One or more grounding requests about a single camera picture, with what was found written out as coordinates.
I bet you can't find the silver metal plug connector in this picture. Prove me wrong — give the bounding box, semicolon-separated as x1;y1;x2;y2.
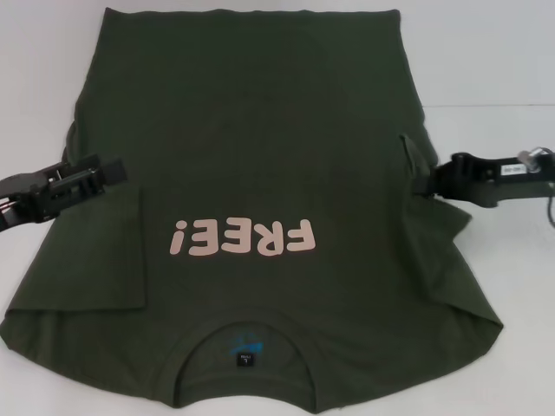
518;146;555;173

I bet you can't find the dark green FREE print T-shirt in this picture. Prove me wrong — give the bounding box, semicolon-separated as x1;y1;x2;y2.
2;7;499;416

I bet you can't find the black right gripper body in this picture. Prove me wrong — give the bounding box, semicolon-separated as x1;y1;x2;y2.
432;150;555;210

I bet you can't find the dark right arm cable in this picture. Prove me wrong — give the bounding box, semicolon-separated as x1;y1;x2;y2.
545;180;555;227

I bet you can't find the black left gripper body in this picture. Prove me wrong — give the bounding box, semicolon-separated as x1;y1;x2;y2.
0;172;56;233

